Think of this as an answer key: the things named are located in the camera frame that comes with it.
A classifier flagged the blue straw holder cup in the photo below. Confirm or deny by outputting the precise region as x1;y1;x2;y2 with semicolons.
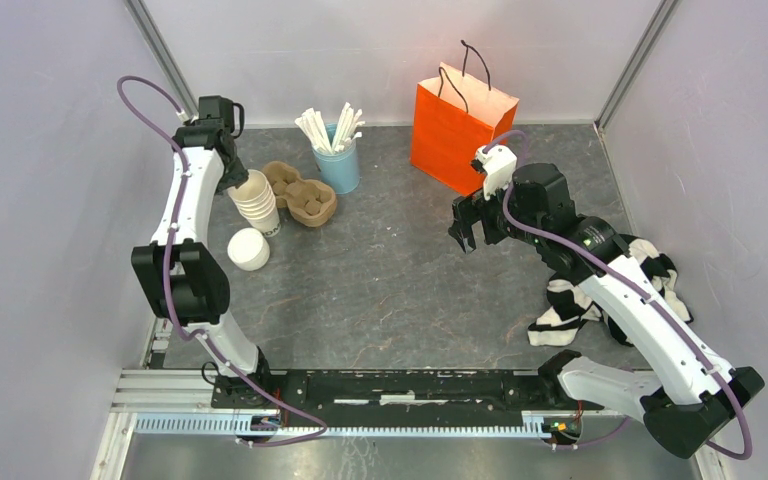
313;141;360;194

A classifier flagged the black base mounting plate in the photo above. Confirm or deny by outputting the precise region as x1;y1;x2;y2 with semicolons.
202;369;601;431

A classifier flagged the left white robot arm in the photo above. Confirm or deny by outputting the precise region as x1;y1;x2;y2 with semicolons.
131;95;274;408

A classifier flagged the brown cardboard cup carrier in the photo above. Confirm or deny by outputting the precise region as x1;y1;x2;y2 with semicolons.
284;180;337;228

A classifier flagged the black white striped cloth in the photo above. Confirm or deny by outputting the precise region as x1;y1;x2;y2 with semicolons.
527;234;694;347

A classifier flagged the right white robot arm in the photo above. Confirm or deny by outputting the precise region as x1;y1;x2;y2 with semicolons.
450;162;765;459

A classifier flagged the orange paper bag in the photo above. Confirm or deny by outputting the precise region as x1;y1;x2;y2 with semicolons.
410;62;519;195

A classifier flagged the purple cable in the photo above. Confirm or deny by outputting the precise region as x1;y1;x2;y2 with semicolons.
116;75;330;449
481;129;754;462

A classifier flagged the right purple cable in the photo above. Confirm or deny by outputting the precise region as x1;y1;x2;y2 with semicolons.
481;129;754;462

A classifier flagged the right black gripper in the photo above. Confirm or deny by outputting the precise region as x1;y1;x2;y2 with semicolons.
448;171;545;252

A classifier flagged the stack of paper cups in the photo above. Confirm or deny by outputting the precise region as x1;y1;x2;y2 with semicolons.
226;169;281;237

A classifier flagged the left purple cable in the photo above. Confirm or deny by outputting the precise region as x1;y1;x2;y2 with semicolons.
116;75;330;449

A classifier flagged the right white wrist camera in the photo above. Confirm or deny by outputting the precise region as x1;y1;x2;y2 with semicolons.
471;144;517;201

